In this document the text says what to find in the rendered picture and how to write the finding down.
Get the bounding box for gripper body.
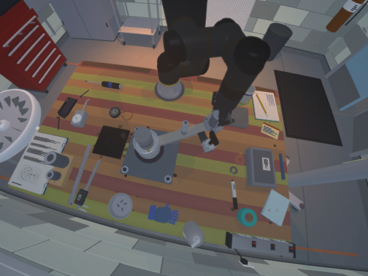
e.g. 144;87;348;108
213;106;233;128

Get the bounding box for grey round head plate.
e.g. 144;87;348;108
204;112;228;133

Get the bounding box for grey square plate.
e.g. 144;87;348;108
229;107;250;129

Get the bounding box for brown weight tray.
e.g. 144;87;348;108
42;156;75;188

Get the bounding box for large dark grey weight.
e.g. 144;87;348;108
44;151;71;170

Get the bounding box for small dark grey weight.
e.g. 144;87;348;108
45;170;62;182

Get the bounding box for white cup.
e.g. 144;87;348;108
239;84;256;106

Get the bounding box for grey small box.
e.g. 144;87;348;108
201;138;217;154

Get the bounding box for yellow pencil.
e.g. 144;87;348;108
255;93;269;117

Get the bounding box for yellow sticky note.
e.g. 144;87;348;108
260;121;280;140

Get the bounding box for white notepad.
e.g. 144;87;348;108
252;90;281;122

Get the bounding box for grey hardcover book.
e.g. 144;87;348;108
244;147;278;189

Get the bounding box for blue pen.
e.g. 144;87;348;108
278;152;286;181

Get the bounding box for black white marker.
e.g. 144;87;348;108
230;179;239;210

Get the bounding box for grey pivot column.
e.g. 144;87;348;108
131;126;162;164

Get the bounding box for black floor mat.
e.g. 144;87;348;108
273;70;344;147

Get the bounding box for dark grey round bin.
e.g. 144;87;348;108
263;22;293;63

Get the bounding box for white radiator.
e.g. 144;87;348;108
206;0;257;30

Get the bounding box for light blue paper sheet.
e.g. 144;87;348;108
260;189;291;227

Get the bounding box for black round tape measure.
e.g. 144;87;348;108
109;106;133;122

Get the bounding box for teal tape roll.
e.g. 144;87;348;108
236;207;258;228

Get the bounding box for white paper roll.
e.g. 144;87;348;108
288;190;306;210

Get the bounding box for black square pad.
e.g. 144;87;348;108
91;125;131;160

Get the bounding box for blue work glove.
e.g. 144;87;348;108
147;203;180;225

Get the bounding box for blue black screwdriver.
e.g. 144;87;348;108
85;80;124;90

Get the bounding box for white wheeled trolley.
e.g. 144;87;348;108
117;0;162;49

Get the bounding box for grey power strip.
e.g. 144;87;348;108
225;231;297;259

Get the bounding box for grey blue cabinet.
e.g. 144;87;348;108
324;43;368;116

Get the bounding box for white dish with screws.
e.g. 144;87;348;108
108;192;134;220

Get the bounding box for grey box with white dial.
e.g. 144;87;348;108
70;98;91;128

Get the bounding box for steel ruler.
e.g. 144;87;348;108
67;144;94;206

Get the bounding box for black flat case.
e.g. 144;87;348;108
57;97;78;118

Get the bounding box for brown bottle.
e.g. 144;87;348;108
325;0;366;33

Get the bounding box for grey digital calliper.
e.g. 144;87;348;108
74;159;102;214

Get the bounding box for grey cupboard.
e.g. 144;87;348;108
56;0;119;41

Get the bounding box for white printed manual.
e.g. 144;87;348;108
7;132;70;197

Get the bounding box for red tool cabinet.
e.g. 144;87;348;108
0;7;67;93

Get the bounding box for white round fan wheel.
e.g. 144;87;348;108
0;89;41;163

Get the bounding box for grey round base plate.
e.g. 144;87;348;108
154;79;186;102

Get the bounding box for grey machine base plate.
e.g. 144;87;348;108
120;129;181;185

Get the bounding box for black plug with cable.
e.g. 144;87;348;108
233;248;250;265

